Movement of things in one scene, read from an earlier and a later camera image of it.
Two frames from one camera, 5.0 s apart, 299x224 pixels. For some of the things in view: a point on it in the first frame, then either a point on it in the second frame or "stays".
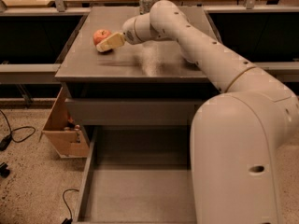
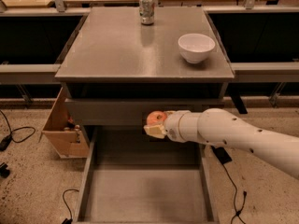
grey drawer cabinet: [140, 94] stays
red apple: [100, 35] → [156, 118]
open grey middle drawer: [137, 175] stays
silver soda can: [146, 2] stays
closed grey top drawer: [134, 111] stays
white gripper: [128, 32] → [172, 126]
